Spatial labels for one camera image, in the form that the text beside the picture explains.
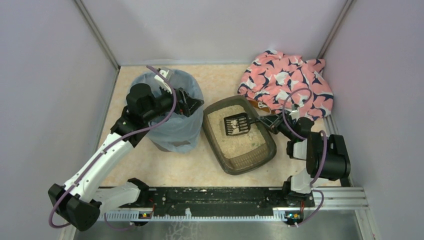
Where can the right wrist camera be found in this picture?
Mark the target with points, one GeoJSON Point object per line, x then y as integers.
{"type": "Point", "coordinates": [294, 113]}

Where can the black litter scoop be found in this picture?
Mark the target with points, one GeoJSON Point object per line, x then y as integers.
{"type": "Point", "coordinates": [238, 124]}

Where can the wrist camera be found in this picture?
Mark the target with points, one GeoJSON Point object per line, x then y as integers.
{"type": "Point", "coordinates": [162, 75]}
{"type": "Point", "coordinates": [294, 113]}

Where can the pink patterned cloth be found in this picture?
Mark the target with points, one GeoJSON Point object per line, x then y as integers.
{"type": "Point", "coordinates": [279, 81]}

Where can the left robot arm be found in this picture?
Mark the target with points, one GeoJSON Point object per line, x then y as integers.
{"type": "Point", "coordinates": [78, 200]}

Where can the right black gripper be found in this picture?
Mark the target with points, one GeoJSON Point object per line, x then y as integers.
{"type": "Point", "coordinates": [273, 121]}

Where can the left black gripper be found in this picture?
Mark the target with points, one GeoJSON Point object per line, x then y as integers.
{"type": "Point", "coordinates": [185, 103]}

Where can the blue-lined trash bin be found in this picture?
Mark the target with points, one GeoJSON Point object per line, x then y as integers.
{"type": "Point", "coordinates": [175, 129]}

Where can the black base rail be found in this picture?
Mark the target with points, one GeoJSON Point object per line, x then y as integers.
{"type": "Point", "coordinates": [234, 204]}

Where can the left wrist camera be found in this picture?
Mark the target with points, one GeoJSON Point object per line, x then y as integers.
{"type": "Point", "coordinates": [162, 75]}

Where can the brown litter box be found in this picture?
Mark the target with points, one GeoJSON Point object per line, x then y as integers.
{"type": "Point", "coordinates": [241, 153]}

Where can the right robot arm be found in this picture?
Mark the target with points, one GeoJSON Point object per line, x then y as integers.
{"type": "Point", "coordinates": [326, 156]}

